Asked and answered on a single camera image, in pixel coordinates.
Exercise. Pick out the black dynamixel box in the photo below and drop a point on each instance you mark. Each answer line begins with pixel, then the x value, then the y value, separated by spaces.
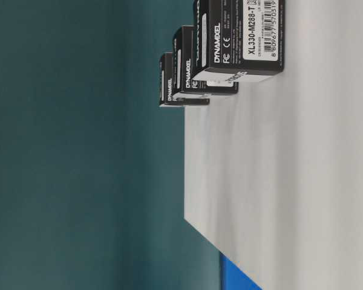
pixel 186 90
pixel 166 96
pixel 238 40

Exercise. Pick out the blue surface under base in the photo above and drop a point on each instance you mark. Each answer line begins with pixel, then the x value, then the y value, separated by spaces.
pixel 232 278

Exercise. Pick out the far black Dynamixel box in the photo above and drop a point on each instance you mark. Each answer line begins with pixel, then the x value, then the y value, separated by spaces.
pixel 166 96

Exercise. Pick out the white base platform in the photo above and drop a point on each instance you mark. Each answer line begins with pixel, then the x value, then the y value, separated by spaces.
pixel 274 174

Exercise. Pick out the near black Dynamixel box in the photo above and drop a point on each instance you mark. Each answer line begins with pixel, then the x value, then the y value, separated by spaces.
pixel 238 40

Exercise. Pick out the middle black Dynamixel box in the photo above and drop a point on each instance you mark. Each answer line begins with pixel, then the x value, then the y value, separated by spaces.
pixel 186 90

